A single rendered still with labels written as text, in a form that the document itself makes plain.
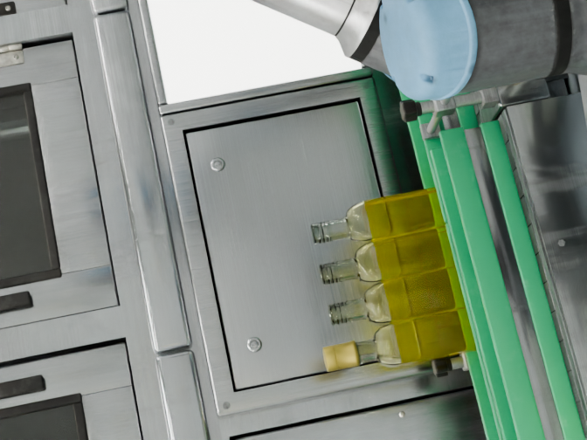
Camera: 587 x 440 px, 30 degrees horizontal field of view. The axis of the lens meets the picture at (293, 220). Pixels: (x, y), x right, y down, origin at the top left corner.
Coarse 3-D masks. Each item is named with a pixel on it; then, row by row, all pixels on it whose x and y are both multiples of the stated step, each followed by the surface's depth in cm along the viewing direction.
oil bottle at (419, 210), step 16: (416, 192) 151; (432, 192) 151; (352, 208) 151; (368, 208) 150; (384, 208) 150; (400, 208) 151; (416, 208) 151; (432, 208) 151; (352, 224) 150; (368, 224) 150; (384, 224) 150; (400, 224) 150; (416, 224) 150; (432, 224) 150; (352, 240) 152; (368, 240) 150
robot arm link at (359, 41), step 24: (264, 0) 111; (288, 0) 110; (312, 0) 109; (336, 0) 109; (360, 0) 109; (312, 24) 112; (336, 24) 111; (360, 24) 109; (360, 48) 111; (384, 72) 114
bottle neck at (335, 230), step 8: (312, 224) 152; (320, 224) 151; (328, 224) 151; (336, 224) 151; (344, 224) 151; (312, 232) 153; (320, 232) 151; (328, 232) 151; (336, 232) 151; (344, 232) 151; (320, 240) 151; (328, 240) 151
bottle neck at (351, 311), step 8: (336, 304) 149; (344, 304) 149; (352, 304) 149; (360, 304) 149; (328, 312) 150; (336, 312) 148; (344, 312) 148; (352, 312) 148; (360, 312) 148; (336, 320) 148; (344, 320) 149; (352, 320) 149
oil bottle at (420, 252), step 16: (384, 240) 150; (400, 240) 150; (416, 240) 150; (432, 240) 150; (448, 240) 150; (368, 256) 149; (384, 256) 149; (400, 256) 149; (416, 256) 149; (432, 256) 149; (448, 256) 149; (368, 272) 149; (384, 272) 148; (400, 272) 149; (416, 272) 149
